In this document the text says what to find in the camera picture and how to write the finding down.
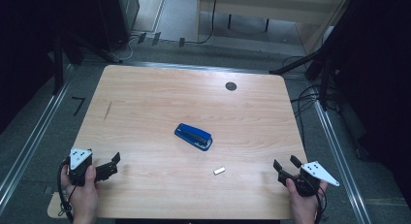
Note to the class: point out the person's left hand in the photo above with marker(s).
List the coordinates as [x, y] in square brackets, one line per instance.
[82, 199]

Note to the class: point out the metal floor rail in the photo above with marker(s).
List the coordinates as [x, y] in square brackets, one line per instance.
[30, 146]
[339, 162]

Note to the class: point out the light wooden furniture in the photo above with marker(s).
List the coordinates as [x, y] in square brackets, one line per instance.
[274, 10]

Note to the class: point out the dark cabinet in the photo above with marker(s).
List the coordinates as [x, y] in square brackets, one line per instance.
[118, 17]

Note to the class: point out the black floor tape mark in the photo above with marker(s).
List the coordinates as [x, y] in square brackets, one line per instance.
[79, 105]

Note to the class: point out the person's right hand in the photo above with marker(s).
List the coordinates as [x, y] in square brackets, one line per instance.
[305, 206]

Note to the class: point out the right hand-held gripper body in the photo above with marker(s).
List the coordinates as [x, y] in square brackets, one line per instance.
[311, 177]

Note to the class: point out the blue stapler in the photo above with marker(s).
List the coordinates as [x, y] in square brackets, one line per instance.
[193, 136]

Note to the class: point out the black stand leg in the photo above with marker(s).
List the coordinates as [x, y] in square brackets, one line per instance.
[300, 62]
[90, 48]

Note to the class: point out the grey tape strip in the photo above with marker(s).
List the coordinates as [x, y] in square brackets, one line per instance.
[48, 190]

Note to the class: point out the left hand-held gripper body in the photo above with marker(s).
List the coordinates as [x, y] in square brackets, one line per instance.
[79, 159]

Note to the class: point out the white staple strip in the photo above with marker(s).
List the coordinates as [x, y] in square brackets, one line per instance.
[219, 171]

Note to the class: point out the dark round table grommet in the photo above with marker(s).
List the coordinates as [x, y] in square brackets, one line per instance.
[231, 86]

